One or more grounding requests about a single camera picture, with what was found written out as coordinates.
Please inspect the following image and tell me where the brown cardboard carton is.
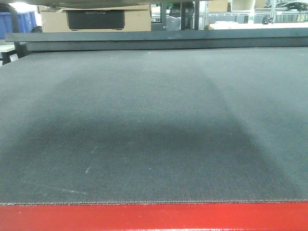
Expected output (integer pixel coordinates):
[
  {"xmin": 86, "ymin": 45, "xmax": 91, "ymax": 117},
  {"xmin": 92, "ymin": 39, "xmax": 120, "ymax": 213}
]
[{"xmin": 24, "ymin": 0, "xmax": 191, "ymax": 9}]

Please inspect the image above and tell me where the dark grey conveyor belt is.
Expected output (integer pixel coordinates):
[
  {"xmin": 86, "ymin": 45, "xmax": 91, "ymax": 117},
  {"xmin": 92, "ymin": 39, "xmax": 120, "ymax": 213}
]
[{"xmin": 0, "ymin": 47, "xmax": 308, "ymax": 205}]

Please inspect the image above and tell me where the cardboard box with black print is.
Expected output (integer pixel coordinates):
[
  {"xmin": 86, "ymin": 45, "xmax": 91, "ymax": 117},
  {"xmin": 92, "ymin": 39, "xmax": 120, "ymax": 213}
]
[{"xmin": 38, "ymin": 5, "xmax": 151, "ymax": 33}]

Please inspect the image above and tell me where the black office chair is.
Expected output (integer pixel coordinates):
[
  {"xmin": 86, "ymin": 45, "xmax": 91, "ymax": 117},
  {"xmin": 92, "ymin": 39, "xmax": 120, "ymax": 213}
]
[{"xmin": 166, "ymin": 1, "xmax": 194, "ymax": 31}]

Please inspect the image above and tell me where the white table far right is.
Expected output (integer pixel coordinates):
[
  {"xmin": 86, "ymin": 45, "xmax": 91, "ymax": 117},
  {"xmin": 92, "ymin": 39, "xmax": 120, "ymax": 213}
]
[{"xmin": 209, "ymin": 21, "xmax": 308, "ymax": 30}]

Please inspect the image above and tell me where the blue crate far left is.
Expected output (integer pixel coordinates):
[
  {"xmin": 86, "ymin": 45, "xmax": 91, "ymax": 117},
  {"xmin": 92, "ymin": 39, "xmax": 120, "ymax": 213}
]
[{"xmin": 0, "ymin": 10, "xmax": 37, "ymax": 39}]

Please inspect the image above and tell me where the red conveyor frame edge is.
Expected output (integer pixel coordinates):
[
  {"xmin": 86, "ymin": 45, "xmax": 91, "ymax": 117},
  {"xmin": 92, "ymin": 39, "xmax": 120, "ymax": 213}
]
[{"xmin": 0, "ymin": 202, "xmax": 308, "ymax": 231}]

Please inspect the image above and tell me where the dark conveyor side rail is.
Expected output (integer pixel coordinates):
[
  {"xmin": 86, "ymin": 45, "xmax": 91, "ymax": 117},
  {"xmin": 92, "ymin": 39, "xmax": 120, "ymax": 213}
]
[{"xmin": 5, "ymin": 28, "xmax": 308, "ymax": 51}]

